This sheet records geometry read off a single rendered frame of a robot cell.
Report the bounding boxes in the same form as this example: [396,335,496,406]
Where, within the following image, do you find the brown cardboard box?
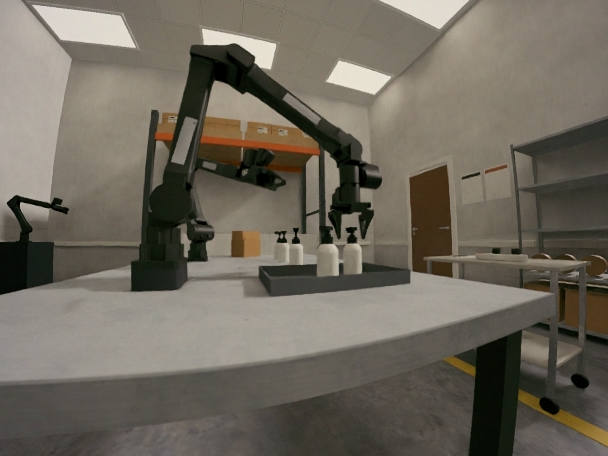
[231,231,260,258]

